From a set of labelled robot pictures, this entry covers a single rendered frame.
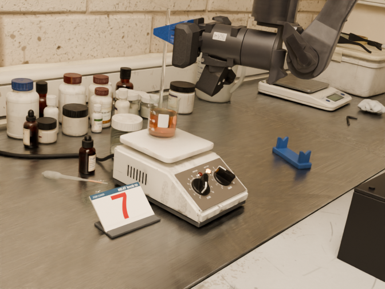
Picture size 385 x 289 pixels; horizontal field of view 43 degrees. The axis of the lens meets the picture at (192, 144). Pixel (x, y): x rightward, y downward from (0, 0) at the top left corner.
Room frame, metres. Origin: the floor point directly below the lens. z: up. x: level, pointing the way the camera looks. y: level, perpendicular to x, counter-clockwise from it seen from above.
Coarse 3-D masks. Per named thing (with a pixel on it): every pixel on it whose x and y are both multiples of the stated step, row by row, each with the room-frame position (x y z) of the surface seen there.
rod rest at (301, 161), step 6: (288, 138) 1.02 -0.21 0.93; (276, 144) 1.01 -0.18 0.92; (282, 144) 1.01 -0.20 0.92; (276, 150) 1.00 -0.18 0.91; (282, 150) 1.00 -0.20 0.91; (288, 150) 1.00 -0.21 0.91; (282, 156) 0.98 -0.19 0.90; (288, 156) 0.97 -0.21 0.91; (294, 156) 0.97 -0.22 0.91; (300, 156) 0.93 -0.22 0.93; (306, 156) 0.94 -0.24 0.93; (294, 162) 0.94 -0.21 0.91; (300, 162) 0.93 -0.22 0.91; (306, 162) 0.94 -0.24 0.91; (300, 168) 0.93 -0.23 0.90; (306, 168) 0.93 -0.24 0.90
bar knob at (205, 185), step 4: (204, 176) 0.69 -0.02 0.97; (208, 176) 0.69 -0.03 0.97; (196, 180) 0.69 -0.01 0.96; (200, 180) 0.69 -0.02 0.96; (204, 180) 0.68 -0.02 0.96; (208, 180) 0.69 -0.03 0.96; (192, 184) 0.68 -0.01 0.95; (196, 184) 0.68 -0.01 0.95; (200, 184) 0.68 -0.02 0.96; (204, 184) 0.67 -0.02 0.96; (208, 184) 0.70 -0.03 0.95; (196, 188) 0.68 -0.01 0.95; (200, 188) 0.67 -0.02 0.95; (204, 188) 0.67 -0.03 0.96; (208, 188) 0.69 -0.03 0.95; (200, 192) 0.67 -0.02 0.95; (204, 192) 0.67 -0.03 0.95; (208, 192) 0.68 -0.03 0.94
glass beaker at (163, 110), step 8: (152, 96) 0.77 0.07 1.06; (160, 96) 0.77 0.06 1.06; (168, 96) 0.81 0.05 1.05; (176, 96) 0.81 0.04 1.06; (152, 104) 0.77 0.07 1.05; (160, 104) 0.77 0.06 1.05; (168, 104) 0.77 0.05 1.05; (176, 104) 0.78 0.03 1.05; (152, 112) 0.77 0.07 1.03; (160, 112) 0.77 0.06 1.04; (168, 112) 0.77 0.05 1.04; (176, 112) 0.78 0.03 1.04; (152, 120) 0.77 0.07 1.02; (160, 120) 0.77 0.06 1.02; (168, 120) 0.77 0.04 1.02; (176, 120) 0.78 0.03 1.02; (152, 128) 0.77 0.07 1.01; (160, 128) 0.77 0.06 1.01; (168, 128) 0.77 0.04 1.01; (152, 136) 0.77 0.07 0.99; (160, 136) 0.77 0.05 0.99; (168, 136) 0.77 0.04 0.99
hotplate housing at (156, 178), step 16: (128, 160) 0.74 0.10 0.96; (144, 160) 0.72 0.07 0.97; (192, 160) 0.74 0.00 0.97; (208, 160) 0.75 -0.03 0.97; (128, 176) 0.73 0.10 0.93; (144, 176) 0.71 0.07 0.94; (160, 176) 0.69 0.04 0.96; (144, 192) 0.71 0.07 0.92; (160, 192) 0.69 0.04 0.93; (176, 192) 0.67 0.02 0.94; (176, 208) 0.67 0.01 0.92; (192, 208) 0.65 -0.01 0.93; (224, 208) 0.69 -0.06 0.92
